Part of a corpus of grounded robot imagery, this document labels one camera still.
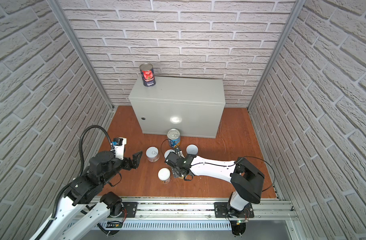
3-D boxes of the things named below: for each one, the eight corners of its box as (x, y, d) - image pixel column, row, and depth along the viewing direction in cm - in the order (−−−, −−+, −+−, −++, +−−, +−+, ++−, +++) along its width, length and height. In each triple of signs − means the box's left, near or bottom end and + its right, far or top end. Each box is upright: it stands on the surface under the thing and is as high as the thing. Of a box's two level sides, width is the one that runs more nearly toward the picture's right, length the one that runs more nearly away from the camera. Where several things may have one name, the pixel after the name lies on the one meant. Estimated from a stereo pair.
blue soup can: (168, 148, 98) (166, 139, 89) (169, 137, 103) (167, 128, 95) (180, 148, 98) (180, 139, 89) (181, 137, 103) (180, 128, 95)
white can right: (186, 156, 95) (186, 151, 90) (186, 148, 99) (186, 144, 94) (197, 156, 95) (198, 152, 90) (197, 149, 99) (197, 144, 94)
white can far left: (146, 162, 92) (144, 157, 87) (149, 151, 97) (147, 146, 92) (158, 162, 92) (157, 157, 87) (160, 151, 97) (158, 146, 92)
